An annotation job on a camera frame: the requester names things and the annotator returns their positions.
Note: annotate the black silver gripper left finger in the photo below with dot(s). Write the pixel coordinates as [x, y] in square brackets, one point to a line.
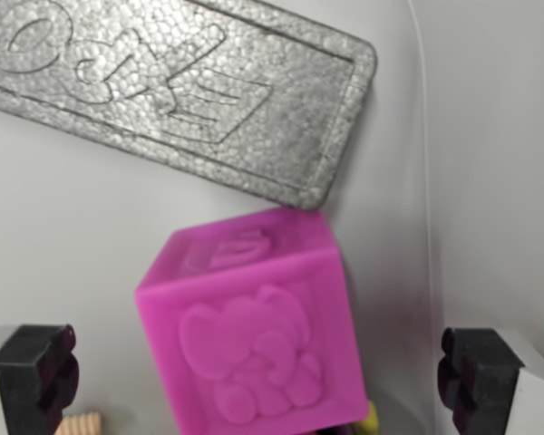
[22, 385]

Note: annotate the black silver gripper right finger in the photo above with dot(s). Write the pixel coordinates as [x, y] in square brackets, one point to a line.
[485, 385]

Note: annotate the magenta rubber elephant cube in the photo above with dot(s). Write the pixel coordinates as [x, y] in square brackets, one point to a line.
[254, 340]

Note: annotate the grey plastic bin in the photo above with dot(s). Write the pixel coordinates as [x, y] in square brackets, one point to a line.
[72, 226]

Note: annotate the grey styrofoam block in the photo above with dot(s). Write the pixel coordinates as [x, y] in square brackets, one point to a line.
[163, 90]

